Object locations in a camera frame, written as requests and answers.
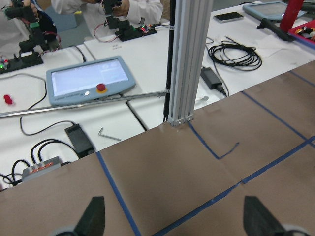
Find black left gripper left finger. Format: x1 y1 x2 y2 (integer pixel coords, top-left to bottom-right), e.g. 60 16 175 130
74 196 106 236

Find black power adapter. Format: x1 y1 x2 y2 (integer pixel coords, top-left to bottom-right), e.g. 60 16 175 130
65 124 95 158
200 67 227 96

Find aluminium frame post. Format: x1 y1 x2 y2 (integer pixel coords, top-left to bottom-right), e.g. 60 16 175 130
163 0 213 126

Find coiled black cable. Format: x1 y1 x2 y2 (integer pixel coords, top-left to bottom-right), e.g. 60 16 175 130
208 36 262 71

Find smartphone on table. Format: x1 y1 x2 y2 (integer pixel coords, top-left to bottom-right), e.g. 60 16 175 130
213 12 244 23

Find small red object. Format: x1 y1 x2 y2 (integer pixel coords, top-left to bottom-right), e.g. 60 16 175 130
3 94 14 105

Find red bottle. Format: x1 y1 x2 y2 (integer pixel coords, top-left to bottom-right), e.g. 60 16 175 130
280 0 304 32

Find silver hex key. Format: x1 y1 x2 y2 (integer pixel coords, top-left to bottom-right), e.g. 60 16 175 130
98 127 122 141

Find grey usb hub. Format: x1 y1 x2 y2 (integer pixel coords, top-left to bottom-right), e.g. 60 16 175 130
22 156 61 182

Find blue teach pendant tablet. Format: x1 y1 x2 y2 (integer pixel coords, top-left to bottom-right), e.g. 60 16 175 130
46 56 136 106

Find red parts tray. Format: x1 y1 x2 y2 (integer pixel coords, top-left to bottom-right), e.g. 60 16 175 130
288 26 315 49

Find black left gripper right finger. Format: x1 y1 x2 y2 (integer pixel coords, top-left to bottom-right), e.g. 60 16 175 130
243 196 290 236

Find green handled reach grabber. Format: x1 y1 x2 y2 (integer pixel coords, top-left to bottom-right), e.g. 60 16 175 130
0 89 210 118

